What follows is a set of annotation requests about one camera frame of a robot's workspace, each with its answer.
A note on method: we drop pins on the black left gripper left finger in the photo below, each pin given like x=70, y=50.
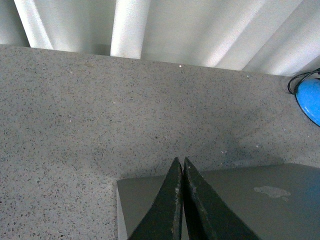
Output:
x=163, y=221

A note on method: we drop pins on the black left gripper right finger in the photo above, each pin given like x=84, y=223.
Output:
x=207, y=216

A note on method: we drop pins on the grey laptop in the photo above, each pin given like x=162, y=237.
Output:
x=278, y=202

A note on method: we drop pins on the blue lamp base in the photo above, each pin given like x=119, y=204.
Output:
x=308, y=99

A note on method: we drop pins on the white pleated curtain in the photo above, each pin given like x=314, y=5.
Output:
x=278, y=37

